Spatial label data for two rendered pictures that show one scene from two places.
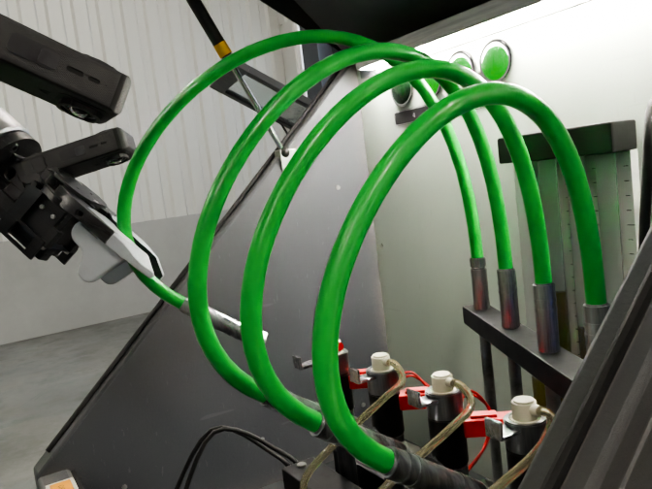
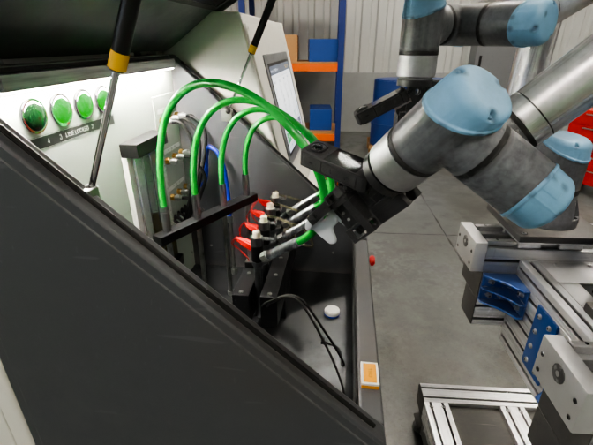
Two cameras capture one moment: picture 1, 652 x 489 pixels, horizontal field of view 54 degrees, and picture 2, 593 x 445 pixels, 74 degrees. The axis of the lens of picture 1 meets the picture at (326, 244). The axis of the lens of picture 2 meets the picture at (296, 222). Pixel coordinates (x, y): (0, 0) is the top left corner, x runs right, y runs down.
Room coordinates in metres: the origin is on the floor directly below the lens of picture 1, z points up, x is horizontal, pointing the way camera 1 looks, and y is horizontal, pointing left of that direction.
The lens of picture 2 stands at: (1.16, 0.53, 1.48)
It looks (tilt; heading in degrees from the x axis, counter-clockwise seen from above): 25 degrees down; 217
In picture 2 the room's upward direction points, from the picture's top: straight up
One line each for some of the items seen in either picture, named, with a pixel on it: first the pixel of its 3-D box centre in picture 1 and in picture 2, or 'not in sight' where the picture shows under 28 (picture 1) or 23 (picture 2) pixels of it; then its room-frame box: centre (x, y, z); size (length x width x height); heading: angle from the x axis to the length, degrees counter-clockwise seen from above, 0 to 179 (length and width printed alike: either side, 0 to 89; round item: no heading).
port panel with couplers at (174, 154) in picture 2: not in sight; (176, 154); (0.53, -0.34, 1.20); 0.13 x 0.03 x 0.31; 30
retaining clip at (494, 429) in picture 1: (508, 421); not in sight; (0.39, -0.10, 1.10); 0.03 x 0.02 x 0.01; 120
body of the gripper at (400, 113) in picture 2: not in sight; (415, 109); (0.34, 0.22, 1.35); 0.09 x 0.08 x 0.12; 120
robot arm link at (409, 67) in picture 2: not in sight; (416, 67); (0.34, 0.21, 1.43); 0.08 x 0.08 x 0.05
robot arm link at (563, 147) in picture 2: not in sight; (558, 159); (-0.04, 0.47, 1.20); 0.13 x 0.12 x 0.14; 72
